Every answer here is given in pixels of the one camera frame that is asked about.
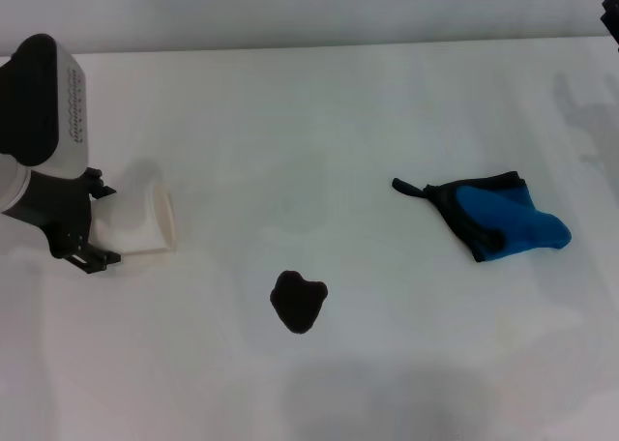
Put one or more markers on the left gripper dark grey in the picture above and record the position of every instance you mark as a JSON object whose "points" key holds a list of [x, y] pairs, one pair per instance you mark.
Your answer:
{"points": [[58, 209]]}

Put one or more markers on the black water stain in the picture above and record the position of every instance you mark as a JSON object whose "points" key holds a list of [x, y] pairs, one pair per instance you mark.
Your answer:
{"points": [[297, 303]]}

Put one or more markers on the white paper cup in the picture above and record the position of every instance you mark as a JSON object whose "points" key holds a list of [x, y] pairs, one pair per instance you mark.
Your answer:
{"points": [[138, 223]]}

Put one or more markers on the blue rag with black trim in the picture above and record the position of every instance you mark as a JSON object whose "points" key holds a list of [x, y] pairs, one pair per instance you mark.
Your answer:
{"points": [[512, 218]]}

